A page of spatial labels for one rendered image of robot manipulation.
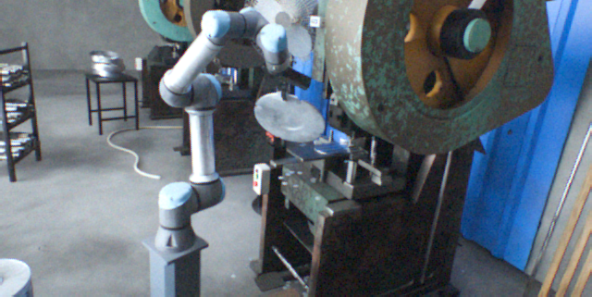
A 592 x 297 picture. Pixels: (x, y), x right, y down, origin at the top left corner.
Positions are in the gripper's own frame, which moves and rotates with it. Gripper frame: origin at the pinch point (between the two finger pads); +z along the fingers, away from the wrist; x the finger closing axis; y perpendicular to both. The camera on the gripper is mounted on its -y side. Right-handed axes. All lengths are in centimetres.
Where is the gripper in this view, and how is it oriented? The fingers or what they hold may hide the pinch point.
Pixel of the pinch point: (287, 98)
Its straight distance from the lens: 143.7
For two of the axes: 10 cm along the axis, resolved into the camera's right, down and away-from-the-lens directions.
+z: 0.4, 4.7, 8.8
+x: -1.7, 8.7, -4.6
